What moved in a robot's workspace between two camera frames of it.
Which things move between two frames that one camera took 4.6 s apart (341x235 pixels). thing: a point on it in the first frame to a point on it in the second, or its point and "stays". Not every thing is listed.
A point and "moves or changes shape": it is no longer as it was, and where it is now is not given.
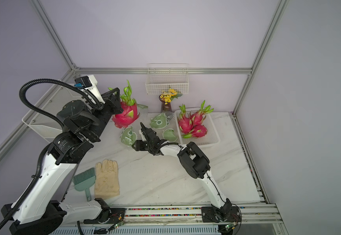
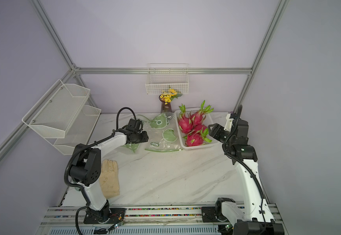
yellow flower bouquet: [168, 97] stays
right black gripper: [139, 145] to [217, 132]
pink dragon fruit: [198, 118] stays
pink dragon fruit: [198, 131] moves or changes shape
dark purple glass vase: [165, 107] stays
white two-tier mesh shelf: [59, 95] stays
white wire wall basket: [167, 79] stays
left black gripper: [112, 104] to [145, 138]
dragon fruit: [185, 120] stays
